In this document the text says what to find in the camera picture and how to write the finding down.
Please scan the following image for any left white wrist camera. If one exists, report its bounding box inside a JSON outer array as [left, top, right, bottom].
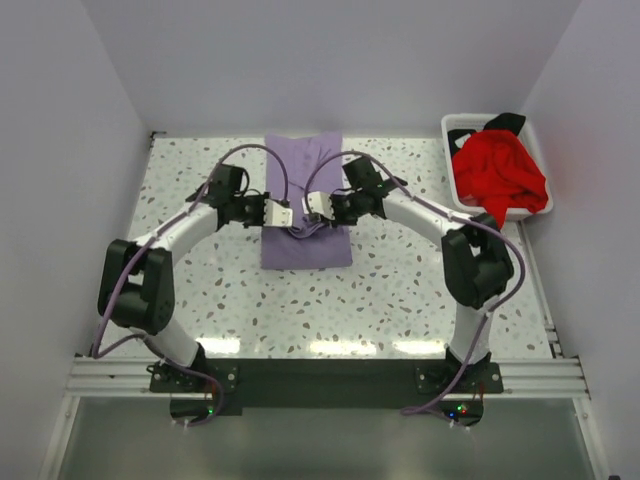
[[262, 199, 294, 229]]

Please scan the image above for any aluminium frame rail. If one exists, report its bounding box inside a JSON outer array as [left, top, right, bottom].
[[64, 309, 594, 401]]

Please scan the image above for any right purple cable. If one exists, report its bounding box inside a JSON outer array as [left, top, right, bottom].
[[299, 150, 526, 417]]

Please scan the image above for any purple t shirt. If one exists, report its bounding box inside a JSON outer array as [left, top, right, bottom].
[[261, 132, 352, 270]]

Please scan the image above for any black t shirt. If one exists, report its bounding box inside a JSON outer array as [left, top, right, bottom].
[[444, 112, 526, 155]]

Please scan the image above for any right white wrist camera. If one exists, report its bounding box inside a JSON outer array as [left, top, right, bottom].
[[302, 191, 335, 220]]

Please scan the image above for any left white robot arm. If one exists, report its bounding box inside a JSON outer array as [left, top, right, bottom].
[[91, 165, 272, 392]]

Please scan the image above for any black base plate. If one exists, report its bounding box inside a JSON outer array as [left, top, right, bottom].
[[146, 359, 504, 419]]

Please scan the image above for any white plastic basket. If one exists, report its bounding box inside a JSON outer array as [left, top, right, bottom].
[[440, 113, 550, 215]]

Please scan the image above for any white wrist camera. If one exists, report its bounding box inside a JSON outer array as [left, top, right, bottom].
[[262, 199, 294, 229], [302, 191, 335, 220]]

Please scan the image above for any red t shirt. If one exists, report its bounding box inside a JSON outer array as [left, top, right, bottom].
[[452, 130, 549, 226]]

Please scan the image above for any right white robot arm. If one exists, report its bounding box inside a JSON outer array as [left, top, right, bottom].
[[306, 156, 514, 393]]

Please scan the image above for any purple cable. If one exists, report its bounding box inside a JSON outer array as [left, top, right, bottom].
[[91, 143, 292, 427], [299, 150, 526, 417]]

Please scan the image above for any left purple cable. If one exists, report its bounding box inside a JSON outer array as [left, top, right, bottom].
[[91, 143, 292, 427]]

